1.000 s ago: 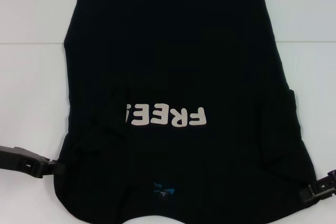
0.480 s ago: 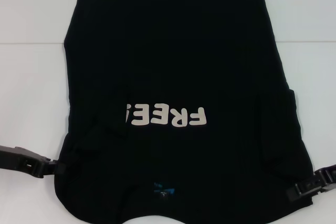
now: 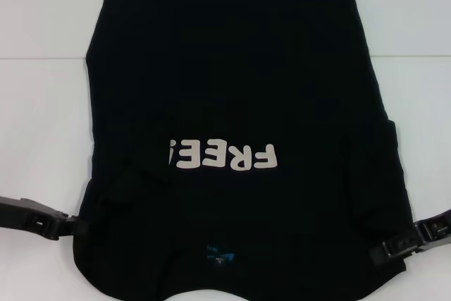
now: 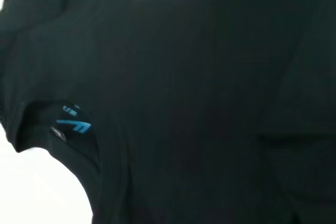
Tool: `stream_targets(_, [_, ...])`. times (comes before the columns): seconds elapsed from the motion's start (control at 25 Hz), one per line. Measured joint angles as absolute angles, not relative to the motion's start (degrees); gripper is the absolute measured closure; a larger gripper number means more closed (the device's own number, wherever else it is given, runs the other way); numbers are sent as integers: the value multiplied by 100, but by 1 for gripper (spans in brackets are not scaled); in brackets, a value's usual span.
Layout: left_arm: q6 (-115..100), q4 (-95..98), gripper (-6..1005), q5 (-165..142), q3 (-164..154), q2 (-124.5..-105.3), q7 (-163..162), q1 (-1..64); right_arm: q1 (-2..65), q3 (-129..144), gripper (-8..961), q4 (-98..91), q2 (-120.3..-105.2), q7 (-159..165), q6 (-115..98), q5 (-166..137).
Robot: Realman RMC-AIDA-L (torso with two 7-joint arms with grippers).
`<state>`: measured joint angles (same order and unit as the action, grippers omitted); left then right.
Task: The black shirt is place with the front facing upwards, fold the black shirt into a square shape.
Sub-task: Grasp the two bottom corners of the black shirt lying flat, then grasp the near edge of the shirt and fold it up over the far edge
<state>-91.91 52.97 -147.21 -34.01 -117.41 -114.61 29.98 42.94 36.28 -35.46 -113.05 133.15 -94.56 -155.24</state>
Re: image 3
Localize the black t-shirt with FREE print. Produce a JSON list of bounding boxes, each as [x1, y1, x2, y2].
[[72, 0, 424, 301]]

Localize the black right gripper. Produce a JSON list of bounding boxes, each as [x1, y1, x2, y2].
[[366, 208, 451, 268]]

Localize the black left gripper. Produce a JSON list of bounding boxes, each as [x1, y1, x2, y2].
[[0, 195, 89, 240]]

